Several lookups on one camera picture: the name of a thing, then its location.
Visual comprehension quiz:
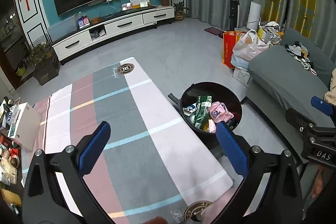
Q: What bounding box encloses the white roll by curtain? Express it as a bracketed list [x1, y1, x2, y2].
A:
[247, 2, 261, 31]

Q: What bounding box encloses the black round trash bin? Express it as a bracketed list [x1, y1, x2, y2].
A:
[168, 82, 242, 141]

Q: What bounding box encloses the black standing vacuum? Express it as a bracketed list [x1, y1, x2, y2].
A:
[229, 0, 240, 31]

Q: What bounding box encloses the green snack bag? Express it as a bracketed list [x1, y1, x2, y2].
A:
[193, 96, 212, 130]

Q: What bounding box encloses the right hand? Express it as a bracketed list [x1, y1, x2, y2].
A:
[311, 166, 328, 198]

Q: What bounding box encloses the white side cabinet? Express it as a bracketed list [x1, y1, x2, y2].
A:
[7, 102, 42, 152]

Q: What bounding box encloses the clothes pile on sofa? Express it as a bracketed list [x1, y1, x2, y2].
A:
[285, 41, 317, 76]

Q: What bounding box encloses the pink checked floor mat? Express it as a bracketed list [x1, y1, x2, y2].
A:
[34, 57, 233, 223]

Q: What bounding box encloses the grey sofa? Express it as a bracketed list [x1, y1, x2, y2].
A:
[246, 28, 335, 163]

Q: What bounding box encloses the blue white box on cabinet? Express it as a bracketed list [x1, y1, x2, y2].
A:
[77, 15, 90, 29]

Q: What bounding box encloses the pink plastic bag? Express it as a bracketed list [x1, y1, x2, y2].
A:
[209, 102, 234, 123]

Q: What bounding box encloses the red shopping bag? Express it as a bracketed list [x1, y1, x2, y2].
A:
[222, 31, 246, 69]

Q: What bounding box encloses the white tv cabinet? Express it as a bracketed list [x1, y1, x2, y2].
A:
[53, 6, 175, 63]

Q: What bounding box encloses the potted plant on floor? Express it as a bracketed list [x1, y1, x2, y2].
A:
[173, 2, 189, 21]

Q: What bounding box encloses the dark planter with plants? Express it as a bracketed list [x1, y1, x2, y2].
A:
[30, 42, 60, 86]

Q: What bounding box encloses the white plastic bag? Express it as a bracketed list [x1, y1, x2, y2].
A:
[231, 30, 269, 69]

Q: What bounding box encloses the white blue carton box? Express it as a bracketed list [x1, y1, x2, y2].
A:
[183, 103, 196, 117]

